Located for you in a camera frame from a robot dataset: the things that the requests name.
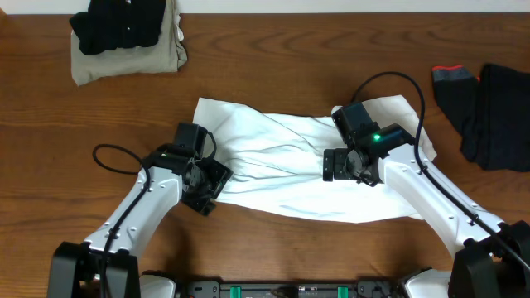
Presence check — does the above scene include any black garment right edge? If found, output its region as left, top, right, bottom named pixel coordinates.
left=475, top=64, right=529, bottom=172

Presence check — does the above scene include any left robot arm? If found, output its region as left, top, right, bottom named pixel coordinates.
left=47, top=144, right=233, bottom=297

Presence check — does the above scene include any black garment with red trim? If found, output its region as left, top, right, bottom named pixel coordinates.
left=431, top=65, right=479, bottom=161

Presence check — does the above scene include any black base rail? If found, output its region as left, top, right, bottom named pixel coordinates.
left=140, top=271, right=411, bottom=298

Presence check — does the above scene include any folded khaki garment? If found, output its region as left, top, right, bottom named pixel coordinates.
left=71, top=0, right=188, bottom=86

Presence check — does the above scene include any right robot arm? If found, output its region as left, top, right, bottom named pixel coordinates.
left=323, top=123, right=529, bottom=298

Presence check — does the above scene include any folded black garment on stack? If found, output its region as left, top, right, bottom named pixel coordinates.
left=70, top=0, right=166, bottom=55

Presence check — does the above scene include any white t-shirt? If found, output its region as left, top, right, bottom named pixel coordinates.
left=193, top=98, right=420, bottom=224

